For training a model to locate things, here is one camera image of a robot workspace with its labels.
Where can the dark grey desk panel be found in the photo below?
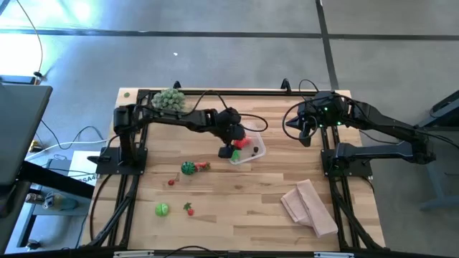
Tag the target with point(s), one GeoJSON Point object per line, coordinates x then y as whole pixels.
{"type": "Point", "coordinates": [21, 136]}

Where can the teal plastic bottle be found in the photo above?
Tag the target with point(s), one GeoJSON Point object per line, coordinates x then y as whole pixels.
{"type": "Point", "coordinates": [59, 203]}

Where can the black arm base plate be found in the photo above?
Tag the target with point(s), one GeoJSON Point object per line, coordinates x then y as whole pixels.
{"type": "Point", "coordinates": [355, 170]}
{"type": "Point", "coordinates": [107, 169]}

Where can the grey metal cart frame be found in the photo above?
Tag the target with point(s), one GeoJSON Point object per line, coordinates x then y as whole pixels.
{"type": "Point", "coordinates": [432, 179]}

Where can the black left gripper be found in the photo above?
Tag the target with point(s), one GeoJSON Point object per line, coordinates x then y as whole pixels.
{"type": "Point", "coordinates": [233, 134]}

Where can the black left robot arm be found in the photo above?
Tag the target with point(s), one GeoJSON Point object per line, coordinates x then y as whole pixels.
{"type": "Point", "coordinates": [172, 120]}

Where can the folded beige cloth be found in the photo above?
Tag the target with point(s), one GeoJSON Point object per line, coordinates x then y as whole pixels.
{"type": "Point", "coordinates": [312, 211]}

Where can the grey metal bracket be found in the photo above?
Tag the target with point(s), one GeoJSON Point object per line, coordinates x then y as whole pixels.
{"type": "Point", "coordinates": [333, 255]}
{"type": "Point", "coordinates": [132, 254]}

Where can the green toy cabbage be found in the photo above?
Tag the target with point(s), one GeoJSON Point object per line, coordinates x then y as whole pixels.
{"type": "Point", "coordinates": [162, 209]}

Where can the green toy pear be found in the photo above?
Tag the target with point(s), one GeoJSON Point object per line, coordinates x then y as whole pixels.
{"type": "Point", "coordinates": [235, 156]}

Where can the black aluminium table frame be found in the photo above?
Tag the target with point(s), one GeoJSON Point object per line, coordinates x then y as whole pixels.
{"type": "Point", "coordinates": [251, 92]}

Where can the clear plastic tupperware container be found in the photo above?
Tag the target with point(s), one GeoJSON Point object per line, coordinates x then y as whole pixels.
{"type": "Point", "coordinates": [260, 138]}

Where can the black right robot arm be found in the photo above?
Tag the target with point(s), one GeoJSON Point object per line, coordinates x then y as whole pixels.
{"type": "Point", "coordinates": [380, 120]}

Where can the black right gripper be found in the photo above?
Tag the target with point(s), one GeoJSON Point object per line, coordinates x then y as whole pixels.
{"type": "Point", "coordinates": [324, 111]}

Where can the small tomato with green leaf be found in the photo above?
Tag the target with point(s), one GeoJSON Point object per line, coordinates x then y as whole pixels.
{"type": "Point", "coordinates": [190, 212]}

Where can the black frame clamp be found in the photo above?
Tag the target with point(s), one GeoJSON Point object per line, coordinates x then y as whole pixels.
{"type": "Point", "coordinates": [285, 85]}
{"type": "Point", "coordinates": [177, 85]}

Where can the red toy cherry with stem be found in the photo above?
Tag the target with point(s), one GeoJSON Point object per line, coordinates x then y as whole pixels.
{"type": "Point", "coordinates": [171, 182]}

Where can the green artificial potted plant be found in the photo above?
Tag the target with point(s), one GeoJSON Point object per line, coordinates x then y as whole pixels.
{"type": "Point", "coordinates": [168, 100]}

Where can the toy watermelon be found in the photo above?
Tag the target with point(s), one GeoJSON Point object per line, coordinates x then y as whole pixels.
{"type": "Point", "coordinates": [188, 168]}

